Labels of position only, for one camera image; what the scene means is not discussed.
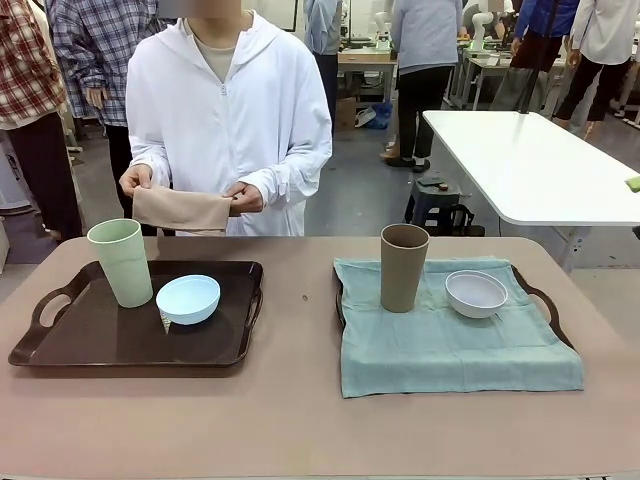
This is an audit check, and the white bowl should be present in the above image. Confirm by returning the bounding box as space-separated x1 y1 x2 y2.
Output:
445 270 511 320

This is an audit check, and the brown tall cup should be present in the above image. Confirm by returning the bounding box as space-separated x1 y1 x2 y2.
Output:
379 223 431 314

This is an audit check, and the teal cloth mat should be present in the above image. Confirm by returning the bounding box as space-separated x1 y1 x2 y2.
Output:
333 256 585 400

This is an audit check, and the beige cloth mat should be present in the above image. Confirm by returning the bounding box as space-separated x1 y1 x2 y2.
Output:
132 183 233 237

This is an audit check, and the light blue bowl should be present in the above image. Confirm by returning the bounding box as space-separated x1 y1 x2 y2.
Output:
155 274 222 326

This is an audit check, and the pale green tall cup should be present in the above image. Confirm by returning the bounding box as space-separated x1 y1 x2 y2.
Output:
87 218 155 308

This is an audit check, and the person's right forearm white sleeve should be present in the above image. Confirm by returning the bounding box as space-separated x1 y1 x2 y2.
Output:
127 139 174 182

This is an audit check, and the person's left forearm white sleeve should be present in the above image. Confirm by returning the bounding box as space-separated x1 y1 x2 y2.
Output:
243 144 333 204

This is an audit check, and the dark brown tray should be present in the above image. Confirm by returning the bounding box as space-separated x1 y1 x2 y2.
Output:
334 263 577 352
7 259 265 370

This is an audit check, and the person's left hand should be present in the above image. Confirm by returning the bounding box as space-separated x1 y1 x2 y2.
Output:
229 181 265 214

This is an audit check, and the person's right hand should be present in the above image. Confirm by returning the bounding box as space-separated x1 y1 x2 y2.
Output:
118 164 154 199

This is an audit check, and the white side table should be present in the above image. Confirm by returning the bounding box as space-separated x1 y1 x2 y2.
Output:
422 110 640 274

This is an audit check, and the black pole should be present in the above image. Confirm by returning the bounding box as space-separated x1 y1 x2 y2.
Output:
519 34 547 115

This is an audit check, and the person in white shirt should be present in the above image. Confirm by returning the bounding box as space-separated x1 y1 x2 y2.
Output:
554 0 639 139

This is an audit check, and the person in blue jacket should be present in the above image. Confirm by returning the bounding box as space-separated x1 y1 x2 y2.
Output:
509 0 581 71

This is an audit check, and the dark plastic stool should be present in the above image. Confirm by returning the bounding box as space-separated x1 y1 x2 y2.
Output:
403 175 474 237

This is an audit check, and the person in dark trousers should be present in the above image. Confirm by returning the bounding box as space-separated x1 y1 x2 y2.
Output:
384 0 464 174

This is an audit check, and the blue plastic bag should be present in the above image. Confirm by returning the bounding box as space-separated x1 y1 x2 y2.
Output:
355 102 394 130

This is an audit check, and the cardboard box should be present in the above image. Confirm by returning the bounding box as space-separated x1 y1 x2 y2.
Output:
335 95 358 132

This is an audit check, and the person in light blue shirt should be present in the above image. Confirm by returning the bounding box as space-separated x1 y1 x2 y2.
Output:
303 0 347 136

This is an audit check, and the person in white hoodie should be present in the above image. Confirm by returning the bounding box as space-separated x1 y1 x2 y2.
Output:
119 0 334 237

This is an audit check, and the person in blue plaid shirt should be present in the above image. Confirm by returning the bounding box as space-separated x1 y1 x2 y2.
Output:
52 0 169 237

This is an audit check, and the person in red plaid shirt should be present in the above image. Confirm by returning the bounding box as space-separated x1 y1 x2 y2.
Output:
0 0 84 242

